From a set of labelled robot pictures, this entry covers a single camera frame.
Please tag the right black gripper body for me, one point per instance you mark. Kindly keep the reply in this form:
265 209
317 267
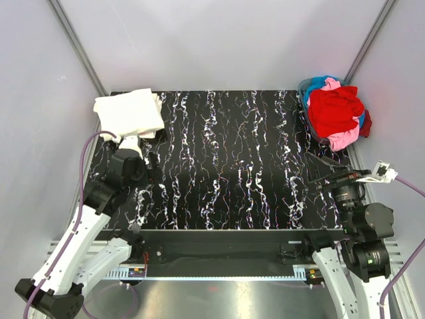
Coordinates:
340 179

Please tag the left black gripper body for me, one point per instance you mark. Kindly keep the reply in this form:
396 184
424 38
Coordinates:
141 173

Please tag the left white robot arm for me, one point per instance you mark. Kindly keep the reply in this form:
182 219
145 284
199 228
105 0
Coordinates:
59 288

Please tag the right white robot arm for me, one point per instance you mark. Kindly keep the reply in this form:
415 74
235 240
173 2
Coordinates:
357 266

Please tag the folded white t-shirt stack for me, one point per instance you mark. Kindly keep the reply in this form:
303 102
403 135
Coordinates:
134 113

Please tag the pink t-shirt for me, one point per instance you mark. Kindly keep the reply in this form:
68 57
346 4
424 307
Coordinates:
341 140

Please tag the dark red t-shirt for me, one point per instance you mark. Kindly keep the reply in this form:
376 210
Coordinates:
365 129

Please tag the blue t-shirt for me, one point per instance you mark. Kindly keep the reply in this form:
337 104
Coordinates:
332 106

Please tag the grey laundry basket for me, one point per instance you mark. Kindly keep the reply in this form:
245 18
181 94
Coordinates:
305 88

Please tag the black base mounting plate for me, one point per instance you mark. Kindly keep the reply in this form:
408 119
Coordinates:
218 247

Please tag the right small circuit board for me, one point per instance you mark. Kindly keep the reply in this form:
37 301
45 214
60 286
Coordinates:
314 274

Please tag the small circuit board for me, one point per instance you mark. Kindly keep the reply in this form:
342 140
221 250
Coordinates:
136 272
314 274

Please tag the left small circuit board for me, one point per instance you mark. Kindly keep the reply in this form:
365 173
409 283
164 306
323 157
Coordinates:
136 272

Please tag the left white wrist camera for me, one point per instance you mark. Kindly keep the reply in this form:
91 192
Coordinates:
128 147

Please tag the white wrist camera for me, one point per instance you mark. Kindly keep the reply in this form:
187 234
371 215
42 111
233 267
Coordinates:
382 173
128 147

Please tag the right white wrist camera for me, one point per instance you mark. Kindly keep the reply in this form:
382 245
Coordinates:
382 173

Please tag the slotted grey cable duct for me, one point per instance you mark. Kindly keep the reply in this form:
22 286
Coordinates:
261 272

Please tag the left aluminium frame post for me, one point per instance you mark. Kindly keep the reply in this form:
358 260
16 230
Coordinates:
71 35

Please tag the aluminium frame post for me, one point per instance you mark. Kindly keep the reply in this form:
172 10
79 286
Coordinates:
71 35
372 35

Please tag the right aluminium frame post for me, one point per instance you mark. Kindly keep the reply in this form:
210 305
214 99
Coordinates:
372 35

